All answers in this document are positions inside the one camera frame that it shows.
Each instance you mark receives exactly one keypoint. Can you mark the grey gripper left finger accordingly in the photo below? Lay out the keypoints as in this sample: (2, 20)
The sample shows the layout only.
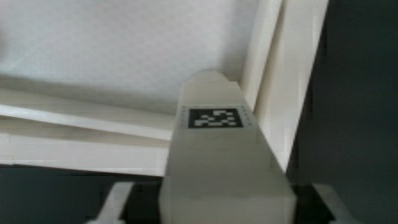
(108, 215)

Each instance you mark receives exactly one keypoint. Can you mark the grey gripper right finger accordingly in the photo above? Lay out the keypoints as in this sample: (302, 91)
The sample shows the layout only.
(343, 217)

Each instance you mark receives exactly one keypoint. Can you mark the white desk leg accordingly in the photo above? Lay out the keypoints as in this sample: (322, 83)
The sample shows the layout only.
(224, 185)

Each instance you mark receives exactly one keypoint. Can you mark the white desk top tray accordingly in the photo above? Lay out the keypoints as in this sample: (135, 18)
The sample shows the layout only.
(98, 55)

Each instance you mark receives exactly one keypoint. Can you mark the white front fence bar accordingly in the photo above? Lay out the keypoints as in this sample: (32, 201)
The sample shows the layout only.
(46, 145)

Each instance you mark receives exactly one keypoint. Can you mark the white right fence block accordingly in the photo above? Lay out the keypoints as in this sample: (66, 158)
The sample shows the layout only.
(288, 73)

